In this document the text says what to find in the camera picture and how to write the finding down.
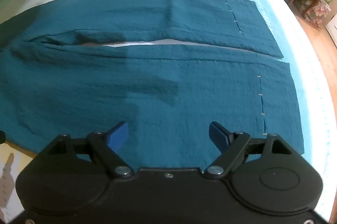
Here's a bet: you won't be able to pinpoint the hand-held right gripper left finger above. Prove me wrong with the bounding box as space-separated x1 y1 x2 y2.
46 121 135 177

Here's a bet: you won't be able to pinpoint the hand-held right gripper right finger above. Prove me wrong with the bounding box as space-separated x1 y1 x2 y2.
203 121 294 176

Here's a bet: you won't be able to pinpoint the teal pants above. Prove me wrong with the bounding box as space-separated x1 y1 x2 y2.
0 0 306 168

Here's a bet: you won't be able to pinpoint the white printed bed sheet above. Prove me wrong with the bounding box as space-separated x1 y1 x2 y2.
0 0 337 214

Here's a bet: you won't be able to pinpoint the floral box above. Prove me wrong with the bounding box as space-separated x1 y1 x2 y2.
306 2 331 28

